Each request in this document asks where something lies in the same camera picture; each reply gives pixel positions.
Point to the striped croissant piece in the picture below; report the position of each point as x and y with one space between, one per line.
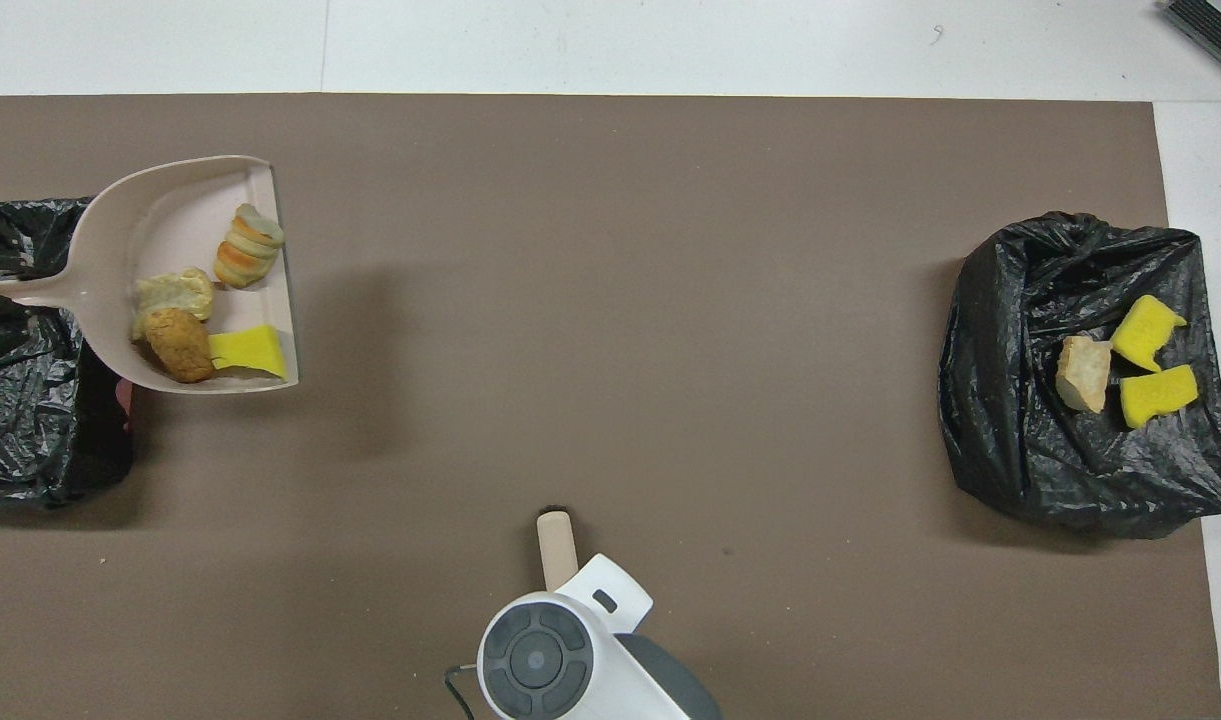
247 247

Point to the notched yellow sponge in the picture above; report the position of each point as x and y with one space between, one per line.
1145 330

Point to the pale crusty bread chunk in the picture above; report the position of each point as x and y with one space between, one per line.
1083 375

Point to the brown bread roll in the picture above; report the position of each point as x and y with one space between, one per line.
180 345

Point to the pink bin box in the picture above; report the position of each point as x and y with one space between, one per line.
127 400

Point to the beige plastic dustpan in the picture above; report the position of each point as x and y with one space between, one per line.
160 225

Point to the yellow sponge wedge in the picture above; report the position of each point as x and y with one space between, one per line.
250 350

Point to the black bin bag fully covering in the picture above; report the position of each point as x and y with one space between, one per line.
1040 470

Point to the brown table mat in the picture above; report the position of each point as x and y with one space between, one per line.
620 300

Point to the beige hand brush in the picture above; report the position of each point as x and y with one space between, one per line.
556 550

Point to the black bin bag showing box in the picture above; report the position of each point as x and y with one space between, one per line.
30 430

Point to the wavy yellow sponge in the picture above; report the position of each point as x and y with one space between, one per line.
1160 398

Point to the dark ribbed object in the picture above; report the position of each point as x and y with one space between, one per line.
1215 30

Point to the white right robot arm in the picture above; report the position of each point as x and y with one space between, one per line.
570 650

